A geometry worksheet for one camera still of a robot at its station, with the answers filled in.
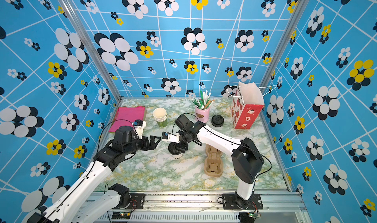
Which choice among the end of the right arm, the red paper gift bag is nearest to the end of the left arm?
the end of the right arm

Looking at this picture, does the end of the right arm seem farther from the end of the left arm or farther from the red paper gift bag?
the red paper gift bag

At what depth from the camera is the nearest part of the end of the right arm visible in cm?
61

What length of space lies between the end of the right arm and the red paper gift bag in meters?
0.36

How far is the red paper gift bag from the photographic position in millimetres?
864
